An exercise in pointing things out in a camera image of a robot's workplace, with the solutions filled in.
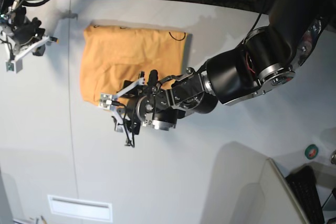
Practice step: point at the orange t-shirt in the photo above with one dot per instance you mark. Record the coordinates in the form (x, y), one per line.
(114, 54)

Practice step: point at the black keyboard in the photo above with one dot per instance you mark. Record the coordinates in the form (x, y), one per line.
(303, 185)

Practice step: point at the metal knob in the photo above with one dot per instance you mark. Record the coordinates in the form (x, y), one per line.
(333, 158)

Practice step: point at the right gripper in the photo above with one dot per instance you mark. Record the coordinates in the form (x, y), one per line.
(24, 31)

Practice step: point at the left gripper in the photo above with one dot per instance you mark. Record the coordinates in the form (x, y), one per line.
(146, 106)

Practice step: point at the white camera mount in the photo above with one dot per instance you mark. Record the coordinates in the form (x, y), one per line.
(112, 103)
(14, 60)

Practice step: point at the green tape roll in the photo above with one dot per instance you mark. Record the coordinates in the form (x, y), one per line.
(311, 152)

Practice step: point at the grey side panel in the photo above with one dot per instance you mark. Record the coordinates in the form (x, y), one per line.
(270, 200)

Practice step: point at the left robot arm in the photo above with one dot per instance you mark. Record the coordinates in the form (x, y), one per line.
(266, 58)

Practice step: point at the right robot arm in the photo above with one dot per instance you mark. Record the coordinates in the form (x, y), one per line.
(10, 6)

